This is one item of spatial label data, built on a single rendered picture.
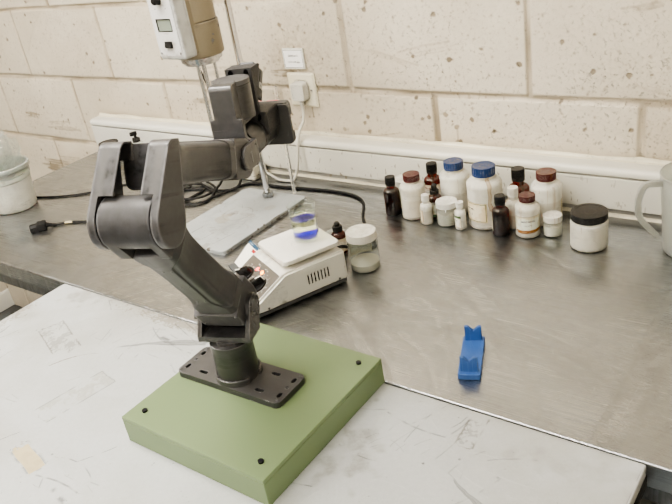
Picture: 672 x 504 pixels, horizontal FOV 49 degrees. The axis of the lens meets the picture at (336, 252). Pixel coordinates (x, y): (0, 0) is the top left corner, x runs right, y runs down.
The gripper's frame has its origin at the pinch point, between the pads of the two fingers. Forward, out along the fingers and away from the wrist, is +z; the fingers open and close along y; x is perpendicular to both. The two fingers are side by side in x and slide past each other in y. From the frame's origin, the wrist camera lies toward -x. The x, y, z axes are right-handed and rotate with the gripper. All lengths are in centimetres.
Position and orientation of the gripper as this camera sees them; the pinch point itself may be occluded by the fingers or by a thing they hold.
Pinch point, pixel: (279, 110)
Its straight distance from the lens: 129.6
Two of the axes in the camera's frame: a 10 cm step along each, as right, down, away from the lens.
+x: 1.4, 8.9, 4.3
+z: 2.5, -4.5, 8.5
